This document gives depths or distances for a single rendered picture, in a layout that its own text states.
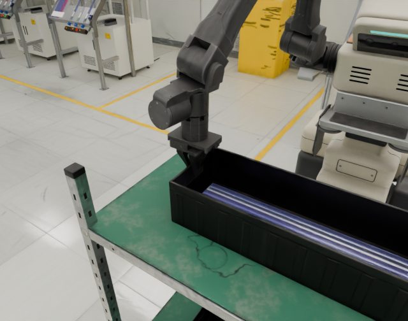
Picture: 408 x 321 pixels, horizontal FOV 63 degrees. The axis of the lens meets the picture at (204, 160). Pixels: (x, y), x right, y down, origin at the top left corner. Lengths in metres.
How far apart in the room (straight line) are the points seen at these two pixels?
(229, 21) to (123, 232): 0.47
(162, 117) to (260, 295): 0.36
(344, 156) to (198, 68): 0.71
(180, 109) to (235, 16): 0.19
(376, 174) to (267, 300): 0.68
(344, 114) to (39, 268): 1.69
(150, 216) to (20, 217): 1.73
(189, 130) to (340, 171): 0.68
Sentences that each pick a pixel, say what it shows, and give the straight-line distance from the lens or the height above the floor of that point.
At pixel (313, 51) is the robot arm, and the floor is 1.23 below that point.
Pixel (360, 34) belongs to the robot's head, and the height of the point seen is 1.27.
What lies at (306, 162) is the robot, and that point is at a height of 0.65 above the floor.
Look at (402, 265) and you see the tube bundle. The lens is 0.71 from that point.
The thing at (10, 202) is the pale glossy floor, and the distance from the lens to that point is 2.60.
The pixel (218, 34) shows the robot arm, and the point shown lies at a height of 1.34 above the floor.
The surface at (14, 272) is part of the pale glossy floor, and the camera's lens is 2.12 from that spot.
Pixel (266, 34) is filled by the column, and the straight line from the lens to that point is 4.34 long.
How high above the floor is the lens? 1.48
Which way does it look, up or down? 34 degrees down
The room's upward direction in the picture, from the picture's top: straight up
